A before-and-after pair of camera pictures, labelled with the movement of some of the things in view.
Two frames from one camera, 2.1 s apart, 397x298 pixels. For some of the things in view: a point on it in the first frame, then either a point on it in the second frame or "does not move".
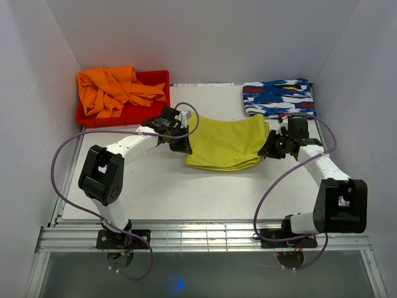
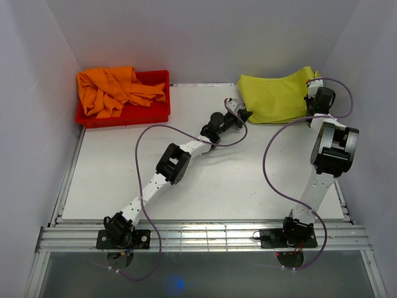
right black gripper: [268, 149] to [309, 100]
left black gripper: [183, 146] to [243, 114]
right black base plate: [305, 242] does not move
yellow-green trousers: [226, 145] to [276, 99]
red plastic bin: [130, 113] does not move
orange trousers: [103, 91] does not move
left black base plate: [102, 242] does not move
